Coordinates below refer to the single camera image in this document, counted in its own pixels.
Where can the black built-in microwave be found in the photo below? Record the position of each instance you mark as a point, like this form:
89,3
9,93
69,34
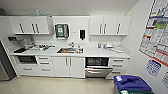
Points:
26,59

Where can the stainless steel sink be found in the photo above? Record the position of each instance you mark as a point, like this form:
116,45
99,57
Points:
70,50

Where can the small blue wall notice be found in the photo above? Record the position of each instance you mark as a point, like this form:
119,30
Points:
153,67

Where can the dish drying rack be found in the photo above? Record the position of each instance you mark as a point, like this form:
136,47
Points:
43,46

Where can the white dish cloth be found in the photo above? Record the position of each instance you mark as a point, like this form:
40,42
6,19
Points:
119,50

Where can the blue white soap bottle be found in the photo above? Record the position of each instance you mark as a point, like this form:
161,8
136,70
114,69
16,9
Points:
99,45

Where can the white stacked dishes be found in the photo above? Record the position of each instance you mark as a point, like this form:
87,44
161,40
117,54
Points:
109,46

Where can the stainless steel refrigerator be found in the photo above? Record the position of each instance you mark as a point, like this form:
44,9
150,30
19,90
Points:
5,65

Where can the blue lid trash bin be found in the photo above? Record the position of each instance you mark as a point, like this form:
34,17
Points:
131,81

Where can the chrome faucet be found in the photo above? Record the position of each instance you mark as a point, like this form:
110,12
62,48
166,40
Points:
71,44

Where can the green lid trash bin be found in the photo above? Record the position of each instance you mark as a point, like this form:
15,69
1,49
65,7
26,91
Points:
136,91

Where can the stainless steel dishwasher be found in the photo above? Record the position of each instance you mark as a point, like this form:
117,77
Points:
98,68

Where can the grey paper towel dispenser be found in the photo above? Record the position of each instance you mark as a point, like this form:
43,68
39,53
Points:
61,31

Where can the black soap dispenser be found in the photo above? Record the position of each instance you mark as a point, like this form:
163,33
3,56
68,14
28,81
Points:
82,34

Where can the small green wall notice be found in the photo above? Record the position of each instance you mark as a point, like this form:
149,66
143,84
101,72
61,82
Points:
166,80

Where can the pale blue bottle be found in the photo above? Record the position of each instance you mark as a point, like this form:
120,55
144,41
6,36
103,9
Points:
37,12

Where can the white drawer unit wide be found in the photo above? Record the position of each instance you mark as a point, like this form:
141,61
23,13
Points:
45,66

